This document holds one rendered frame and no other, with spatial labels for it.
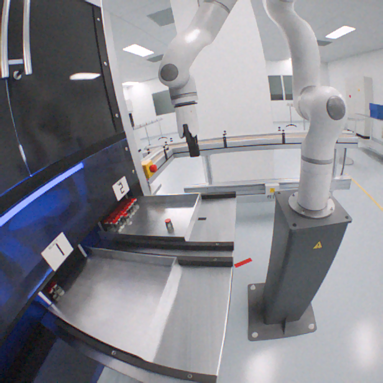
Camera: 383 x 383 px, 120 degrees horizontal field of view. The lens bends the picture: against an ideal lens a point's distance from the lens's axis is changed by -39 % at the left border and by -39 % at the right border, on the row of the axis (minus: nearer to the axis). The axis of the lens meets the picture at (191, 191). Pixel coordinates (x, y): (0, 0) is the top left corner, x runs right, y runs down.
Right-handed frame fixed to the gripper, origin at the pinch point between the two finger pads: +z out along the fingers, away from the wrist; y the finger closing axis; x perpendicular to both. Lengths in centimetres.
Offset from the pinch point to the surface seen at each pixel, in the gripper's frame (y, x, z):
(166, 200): -5.4, -17.5, 21.5
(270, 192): -80, 39, 62
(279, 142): -82, 46, 21
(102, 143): 9.1, -28.1, -9.6
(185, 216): 5.8, -6.0, 22.1
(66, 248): 38.5, -27.9, 9.4
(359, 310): 12, 103, 110
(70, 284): 43, -34, 22
